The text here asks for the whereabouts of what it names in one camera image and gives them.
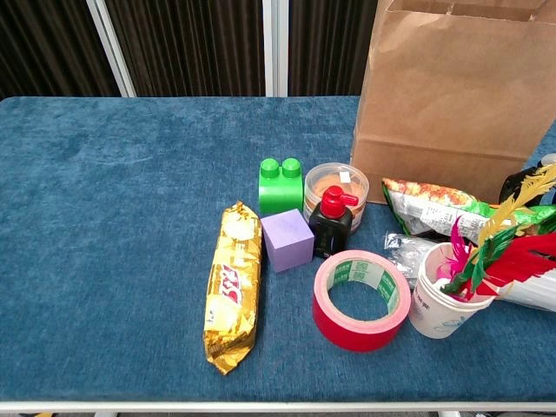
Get green toy building block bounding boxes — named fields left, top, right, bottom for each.
left=258, top=157, right=304, bottom=215

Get green snack bag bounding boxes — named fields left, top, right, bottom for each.
left=381, top=177, right=556, bottom=244

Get small red black toy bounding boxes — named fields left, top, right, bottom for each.
left=308, top=185, right=361, bottom=260

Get gold foil cookie package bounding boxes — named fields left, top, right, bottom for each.
left=202, top=200, right=264, bottom=375

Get colourful feather shuttlecock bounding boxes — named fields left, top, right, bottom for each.
left=440, top=162, right=556, bottom=303

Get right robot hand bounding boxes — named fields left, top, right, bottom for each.
left=499, top=161, right=556, bottom=206

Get brown paper bag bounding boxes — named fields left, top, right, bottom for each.
left=349, top=0, right=556, bottom=214

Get white paper cup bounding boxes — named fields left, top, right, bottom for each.
left=407, top=242, right=500, bottom=340

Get blue tablecloth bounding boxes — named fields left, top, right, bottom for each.
left=0, top=96, right=556, bottom=403

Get dark pleated curtain panel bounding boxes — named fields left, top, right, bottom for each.
left=288, top=0, right=379, bottom=97
left=0, top=0, right=122, bottom=101
left=105, top=0, right=266, bottom=97

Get red tape roll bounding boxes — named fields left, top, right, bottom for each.
left=311, top=249, right=412, bottom=353

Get purple cube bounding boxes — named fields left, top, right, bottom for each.
left=260, top=208, right=315, bottom=274

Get white partition frame post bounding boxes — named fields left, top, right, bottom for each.
left=261, top=0, right=290, bottom=97
left=85, top=0, right=138, bottom=97

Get clear pack of straws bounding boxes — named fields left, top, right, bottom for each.
left=384, top=232, right=556, bottom=312

